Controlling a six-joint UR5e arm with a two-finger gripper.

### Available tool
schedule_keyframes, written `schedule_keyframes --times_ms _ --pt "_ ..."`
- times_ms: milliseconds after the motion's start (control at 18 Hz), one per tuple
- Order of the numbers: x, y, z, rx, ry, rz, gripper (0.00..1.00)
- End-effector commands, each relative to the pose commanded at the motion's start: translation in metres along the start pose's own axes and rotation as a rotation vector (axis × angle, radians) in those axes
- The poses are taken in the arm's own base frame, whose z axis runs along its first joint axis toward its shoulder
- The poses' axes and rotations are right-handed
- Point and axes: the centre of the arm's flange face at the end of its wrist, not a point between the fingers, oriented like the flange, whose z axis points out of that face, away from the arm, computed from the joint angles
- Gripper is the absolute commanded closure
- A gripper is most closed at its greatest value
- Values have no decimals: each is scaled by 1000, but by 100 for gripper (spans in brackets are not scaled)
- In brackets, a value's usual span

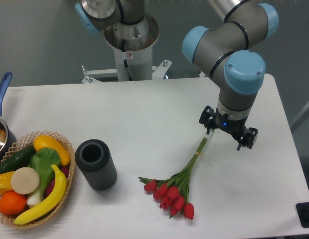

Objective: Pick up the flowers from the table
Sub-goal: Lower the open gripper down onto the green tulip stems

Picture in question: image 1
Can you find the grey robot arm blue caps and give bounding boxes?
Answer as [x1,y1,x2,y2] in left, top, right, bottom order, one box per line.
[75,0,279,148]

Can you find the red vegetable in basket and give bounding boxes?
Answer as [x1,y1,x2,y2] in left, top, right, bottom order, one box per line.
[45,166,69,198]

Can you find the red tulip bouquet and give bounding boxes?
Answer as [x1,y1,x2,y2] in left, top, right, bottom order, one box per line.
[138,130,214,220]

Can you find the yellow banana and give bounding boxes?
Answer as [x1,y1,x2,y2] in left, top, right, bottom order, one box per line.
[13,164,67,225]

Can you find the green cucumber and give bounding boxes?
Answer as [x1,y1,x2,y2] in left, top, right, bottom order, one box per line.
[0,144,36,174]

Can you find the orange fruit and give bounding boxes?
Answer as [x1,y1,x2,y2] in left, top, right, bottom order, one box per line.
[0,191,26,215]

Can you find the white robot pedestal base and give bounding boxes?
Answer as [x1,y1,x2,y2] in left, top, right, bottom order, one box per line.
[82,13,172,83]

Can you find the beige round disc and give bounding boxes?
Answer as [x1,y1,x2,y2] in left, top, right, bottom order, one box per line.
[10,167,40,195]

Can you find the woven wicker basket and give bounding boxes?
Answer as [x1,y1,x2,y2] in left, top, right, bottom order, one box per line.
[0,130,75,230]

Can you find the yellow bell pepper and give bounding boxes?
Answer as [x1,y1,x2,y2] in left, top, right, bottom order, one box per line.
[0,171,14,195]

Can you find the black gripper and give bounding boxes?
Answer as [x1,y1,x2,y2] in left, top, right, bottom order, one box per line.
[199,106,258,150]

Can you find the white frame at right edge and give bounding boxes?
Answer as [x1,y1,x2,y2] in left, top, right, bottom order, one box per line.
[290,100,309,133]

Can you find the black device at table edge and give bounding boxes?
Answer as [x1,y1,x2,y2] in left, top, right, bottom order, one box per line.
[296,202,309,228]

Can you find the green bok choy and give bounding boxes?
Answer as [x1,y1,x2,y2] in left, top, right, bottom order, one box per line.
[27,147,60,207]

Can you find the blue handled saucepan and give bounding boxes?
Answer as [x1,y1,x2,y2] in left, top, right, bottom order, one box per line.
[0,72,16,163]

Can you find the dark grey ribbed vase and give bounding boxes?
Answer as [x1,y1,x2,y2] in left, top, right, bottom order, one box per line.
[75,139,117,190]

